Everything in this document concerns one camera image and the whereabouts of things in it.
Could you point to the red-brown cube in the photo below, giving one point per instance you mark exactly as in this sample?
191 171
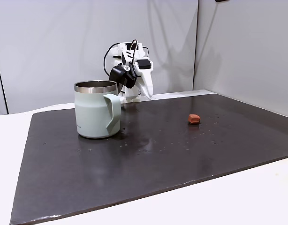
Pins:
194 118

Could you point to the pale green steel-rimmed mug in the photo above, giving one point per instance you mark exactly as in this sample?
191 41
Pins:
94 112

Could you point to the dark brown table mat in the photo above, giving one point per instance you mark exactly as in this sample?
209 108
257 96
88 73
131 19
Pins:
144 159

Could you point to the black camera box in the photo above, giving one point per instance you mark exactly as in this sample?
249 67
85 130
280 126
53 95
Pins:
121 74

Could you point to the black wall-mounted object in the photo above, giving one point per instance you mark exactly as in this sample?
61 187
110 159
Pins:
222 0

